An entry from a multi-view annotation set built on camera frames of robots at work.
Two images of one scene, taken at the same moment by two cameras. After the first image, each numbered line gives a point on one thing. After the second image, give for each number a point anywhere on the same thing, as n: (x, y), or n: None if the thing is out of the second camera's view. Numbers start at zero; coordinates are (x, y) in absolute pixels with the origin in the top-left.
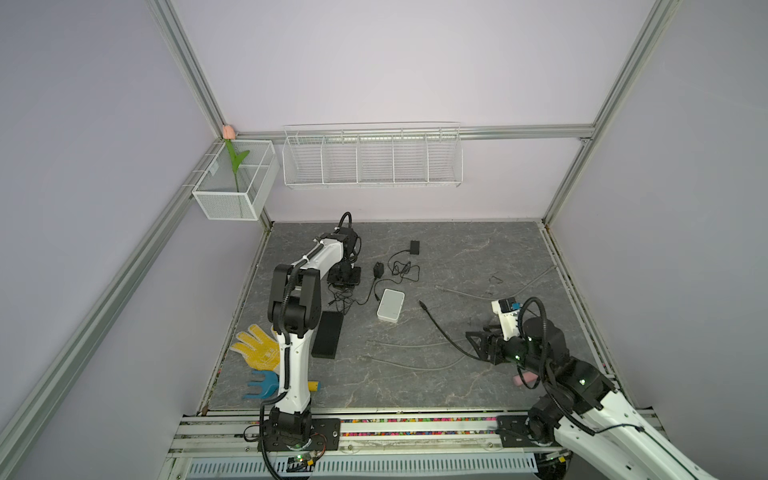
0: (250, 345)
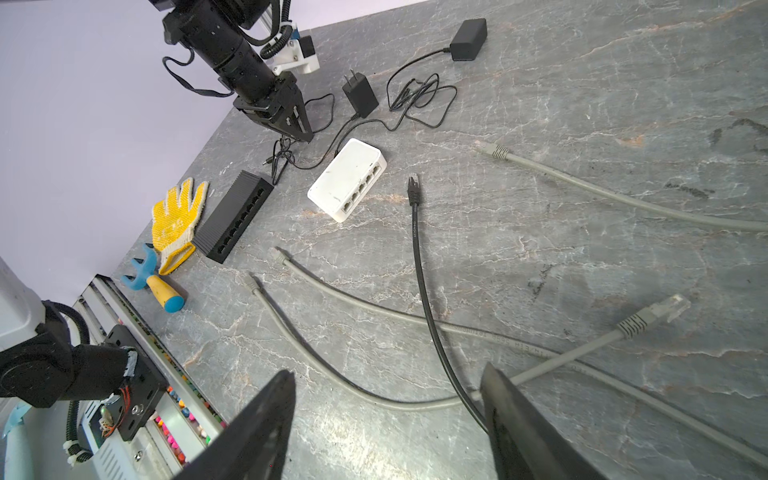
0: (174, 227)
